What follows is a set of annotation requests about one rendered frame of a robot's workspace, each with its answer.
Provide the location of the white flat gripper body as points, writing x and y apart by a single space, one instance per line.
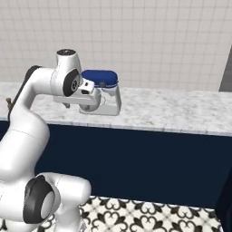
77 99

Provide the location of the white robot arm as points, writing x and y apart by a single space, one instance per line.
25 142

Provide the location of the small brown object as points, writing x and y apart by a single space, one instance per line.
9 103

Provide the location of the dark navy counter cabinet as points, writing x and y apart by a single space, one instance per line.
136 166

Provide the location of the grey tall panel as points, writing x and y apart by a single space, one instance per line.
226 72

